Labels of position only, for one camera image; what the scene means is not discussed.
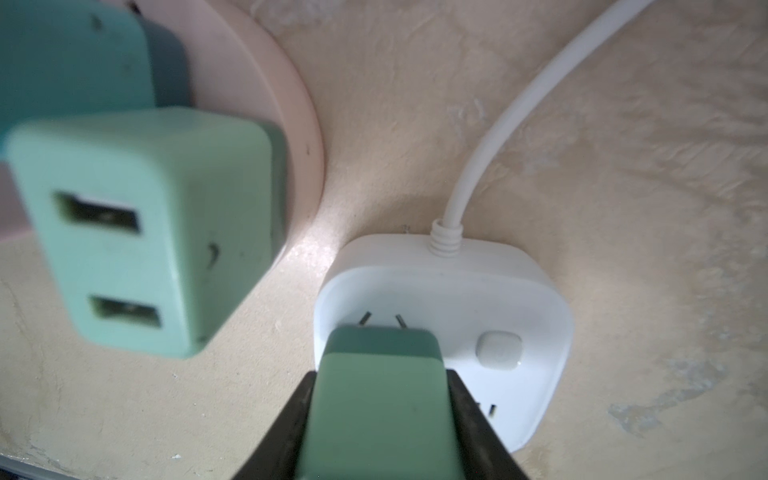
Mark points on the teal usb charger plug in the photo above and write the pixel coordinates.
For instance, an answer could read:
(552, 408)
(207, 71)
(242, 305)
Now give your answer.
(61, 58)

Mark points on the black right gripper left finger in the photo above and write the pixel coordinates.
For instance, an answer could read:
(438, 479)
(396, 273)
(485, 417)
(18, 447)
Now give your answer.
(277, 454)

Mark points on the green usb charger plug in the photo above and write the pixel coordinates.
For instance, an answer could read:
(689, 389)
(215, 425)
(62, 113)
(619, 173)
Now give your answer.
(156, 224)

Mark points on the pink round power strip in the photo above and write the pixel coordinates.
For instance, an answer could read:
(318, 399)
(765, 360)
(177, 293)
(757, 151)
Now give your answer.
(237, 69)

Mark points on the white square power strip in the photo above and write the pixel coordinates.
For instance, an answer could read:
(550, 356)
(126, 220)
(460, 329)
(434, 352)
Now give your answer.
(500, 322)

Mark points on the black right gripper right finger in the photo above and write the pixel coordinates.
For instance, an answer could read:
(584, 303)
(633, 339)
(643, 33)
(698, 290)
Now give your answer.
(482, 454)

